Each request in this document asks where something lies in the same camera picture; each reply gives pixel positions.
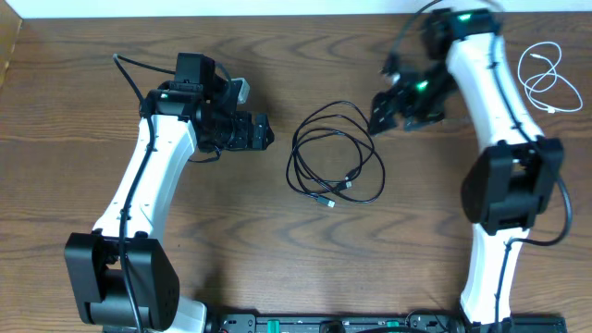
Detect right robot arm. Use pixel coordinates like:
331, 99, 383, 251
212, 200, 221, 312
367, 2, 568, 332

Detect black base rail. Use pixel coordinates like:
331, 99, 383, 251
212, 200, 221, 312
203, 309, 567, 333

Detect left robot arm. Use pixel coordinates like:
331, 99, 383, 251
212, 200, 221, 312
65, 53, 274, 332

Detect white cable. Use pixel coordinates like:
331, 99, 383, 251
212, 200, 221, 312
516, 41, 585, 115

